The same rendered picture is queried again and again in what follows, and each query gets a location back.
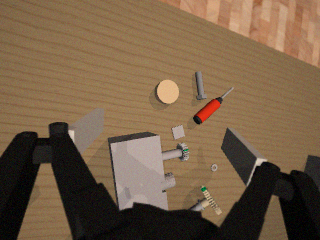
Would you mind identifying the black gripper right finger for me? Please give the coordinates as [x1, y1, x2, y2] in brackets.
[210, 127, 320, 240]

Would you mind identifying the grey hex bolt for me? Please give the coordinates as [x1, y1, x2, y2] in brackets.
[195, 71, 207, 100]

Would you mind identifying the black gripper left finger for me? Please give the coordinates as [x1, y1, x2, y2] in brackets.
[0, 108, 142, 240]

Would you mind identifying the grey shaft with cream gear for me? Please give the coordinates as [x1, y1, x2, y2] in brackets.
[188, 185, 222, 215]

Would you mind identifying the red screwdriver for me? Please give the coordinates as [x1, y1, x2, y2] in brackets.
[193, 87, 234, 124]

